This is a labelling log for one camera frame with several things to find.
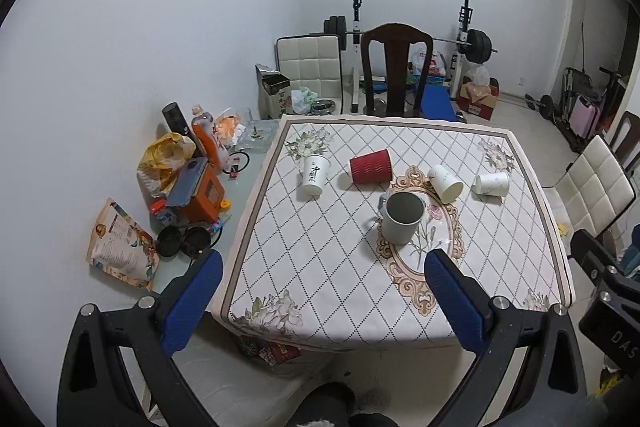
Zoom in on red cardboard box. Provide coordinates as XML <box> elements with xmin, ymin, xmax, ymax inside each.
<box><xmin>457</xmin><ymin>78</ymin><xmax>500</xmax><ymax>120</ymax></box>

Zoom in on grey mug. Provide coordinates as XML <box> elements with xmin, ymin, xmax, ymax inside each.
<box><xmin>361</xmin><ymin>191</ymin><xmax>427</xmax><ymax>246</ymax></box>

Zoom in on black dumbbell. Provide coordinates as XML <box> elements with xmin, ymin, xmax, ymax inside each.
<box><xmin>525</xmin><ymin>93</ymin><xmax>556</xmax><ymax>120</ymax></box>

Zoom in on red ribbed paper cup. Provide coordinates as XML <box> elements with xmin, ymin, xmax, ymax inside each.
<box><xmin>348</xmin><ymin>149</ymin><xmax>392</xmax><ymax>185</ymax></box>

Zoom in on red and white plastic bag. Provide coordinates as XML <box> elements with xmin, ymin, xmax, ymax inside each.
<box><xmin>409</xmin><ymin>46</ymin><xmax>448</xmax><ymax>78</ymax></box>

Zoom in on white squat rack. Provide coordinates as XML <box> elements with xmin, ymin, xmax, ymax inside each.
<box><xmin>347</xmin><ymin>0</ymin><xmax>475</xmax><ymax>114</ymax></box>

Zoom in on floral diamond-pattern tablecloth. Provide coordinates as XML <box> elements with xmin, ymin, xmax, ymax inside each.
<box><xmin>207</xmin><ymin>114</ymin><xmax>576</xmax><ymax>351</ymax></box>

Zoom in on orange drink bottle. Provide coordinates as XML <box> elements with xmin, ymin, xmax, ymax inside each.
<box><xmin>191</xmin><ymin>106</ymin><xmax>222</xmax><ymax>168</ymax></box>

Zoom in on yellow plastic bag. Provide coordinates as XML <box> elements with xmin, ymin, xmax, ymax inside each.
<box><xmin>137</xmin><ymin>132</ymin><xmax>197</xmax><ymax>198</ymax></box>

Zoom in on black fuzzy slipper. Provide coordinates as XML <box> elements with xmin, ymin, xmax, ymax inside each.
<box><xmin>347</xmin><ymin>412</ymin><xmax>401</xmax><ymax>427</ymax></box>
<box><xmin>280</xmin><ymin>382</ymin><xmax>358</xmax><ymax>427</ymax></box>

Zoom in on white marbled paper cup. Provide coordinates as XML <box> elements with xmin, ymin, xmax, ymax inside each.
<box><xmin>473</xmin><ymin>171</ymin><xmax>510</xmax><ymax>198</ymax></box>
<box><xmin>427</xmin><ymin>164</ymin><xmax>465</xmax><ymax>202</ymax></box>

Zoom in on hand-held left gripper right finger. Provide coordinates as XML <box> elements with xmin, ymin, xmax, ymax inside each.
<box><xmin>424</xmin><ymin>248</ymin><xmax>589</xmax><ymax>427</ymax></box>

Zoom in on orange snack packet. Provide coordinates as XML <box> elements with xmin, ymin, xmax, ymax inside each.
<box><xmin>214</xmin><ymin>108</ymin><xmax>247</xmax><ymax>148</ymax></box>

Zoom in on blue weight bench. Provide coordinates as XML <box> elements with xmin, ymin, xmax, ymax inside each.
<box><xmin>419</xmin><ymin>86</ymin><xmax>466</xmax><ymax>122</ymax></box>

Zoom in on floral paper bin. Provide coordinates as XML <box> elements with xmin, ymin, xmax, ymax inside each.
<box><xmin>255</xmin><ymin>64</ymin><xmax>292</xmax><ymax>120</ymax></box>

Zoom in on barbell with black plates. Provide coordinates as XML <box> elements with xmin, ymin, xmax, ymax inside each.
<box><xmin>307</xmin><ymin>16</ymin><xmax>499</xmax><ymax>62</ymax></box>

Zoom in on blue-grey flat pouch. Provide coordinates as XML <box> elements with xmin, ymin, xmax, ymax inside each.
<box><xmin>165</xmin><ymin>157</ymin><xmax>209</xmax><ymax>208</ymax></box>

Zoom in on red printed packets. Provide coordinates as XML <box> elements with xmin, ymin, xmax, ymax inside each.
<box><xmin>239</xmin><ymin>334</ymin><xmax>302</xmax><ymax>365</ymax></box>

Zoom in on grey side table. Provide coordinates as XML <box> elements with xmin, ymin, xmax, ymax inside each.
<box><xmin>150</xmin><ymin>119</ymin><xmax>282</xmax><ymax>298</ymax></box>

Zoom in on orange box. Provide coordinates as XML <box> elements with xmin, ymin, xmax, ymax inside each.
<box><xmin>172</xmin><ymin>167</ymin><xmax>226</xmax><ymax>224</ymax></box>

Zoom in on dark wooden chair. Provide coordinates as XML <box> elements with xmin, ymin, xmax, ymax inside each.
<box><xmin>360</xmin><ymin>23</ymin><xmax>434</xmax><ymax>118</ymax></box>
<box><xmin>612</xmin><ymin>110</ymin><xmax>640</xmax><ymax>165</ymax></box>

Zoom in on printed snack bag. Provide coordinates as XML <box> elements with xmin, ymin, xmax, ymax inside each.
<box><xmin>86</xmin><ymin>198</ymin><xmax>161</xmax><ymax>291</ymax></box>

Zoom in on black folding cart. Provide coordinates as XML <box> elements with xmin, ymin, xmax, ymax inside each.
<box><xmin>562</xmin><ymin>67</ymin><xmax>593</xmax><ymax>128</ymax></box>

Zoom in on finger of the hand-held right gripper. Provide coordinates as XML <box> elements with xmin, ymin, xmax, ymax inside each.
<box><xmin>570</xmin><ymin>229</ymin><xmax>623</xmax><ymax>290</ymax></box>

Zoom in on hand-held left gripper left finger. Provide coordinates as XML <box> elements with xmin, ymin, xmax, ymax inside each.
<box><xmin>56</xmin><ymin>248</ymin><xmax>224</xmax><ymax>427</ymax></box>

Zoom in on white crumpled plastic bag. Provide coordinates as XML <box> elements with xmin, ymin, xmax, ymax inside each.
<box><xmin>291</xmin><ymin>87</ymin><xmax>318</xmax><ymax>114</ymax></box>

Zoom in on white cup with black print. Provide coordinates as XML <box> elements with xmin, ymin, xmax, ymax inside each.
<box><xmin>299</xmin><ymin>154</ymin><xmax>332</xmax><ymax>198</ymax></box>

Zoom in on black and red cable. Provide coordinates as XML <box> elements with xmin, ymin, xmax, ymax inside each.
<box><xmin>223</xmin><ymin>150</ymin><xmax>251</xmax><ymax>180</ymax></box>

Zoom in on white padded chair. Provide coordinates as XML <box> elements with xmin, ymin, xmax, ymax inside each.
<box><xmin>275</xmin><ymin>34</ymin><xmax>345</xmax><ymax>114</ymax></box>
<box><xmin>542</xmin><ymin>134</ymin><xmax>638</xmax><ymax>243</ymax></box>

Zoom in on black cylindrical flask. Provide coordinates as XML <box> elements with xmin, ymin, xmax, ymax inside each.
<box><xmin>161</xmin><ymin>102</ymin><xmax>193</xmax><ymax>142</ymax></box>

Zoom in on pink suitcase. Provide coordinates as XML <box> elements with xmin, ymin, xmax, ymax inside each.
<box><xmin>570</xmin><ymin>94</ymin><xmax>602</xmax><ymax>140</ymax></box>

